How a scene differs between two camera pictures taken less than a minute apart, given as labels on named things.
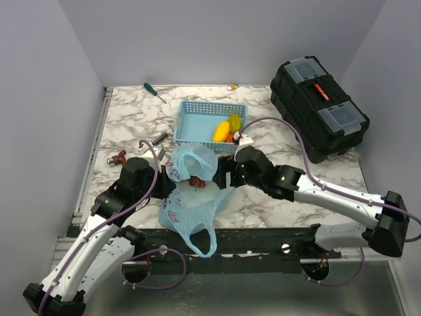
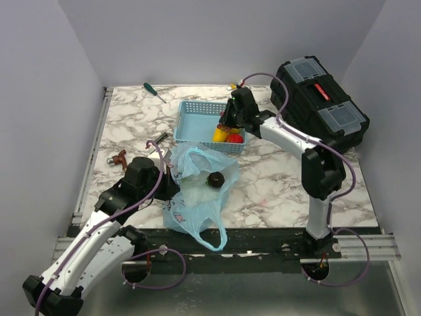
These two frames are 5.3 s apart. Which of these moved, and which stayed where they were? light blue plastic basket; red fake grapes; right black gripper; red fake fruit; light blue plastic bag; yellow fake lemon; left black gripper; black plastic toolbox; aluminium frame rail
Moved: red fake grapes; right black gripper; light blue plastic bag
Stayed: red fake fruit; light blue plastic basket; black plastic toolbox; left black gripper; aluminium frame rail; yellow fake lemon
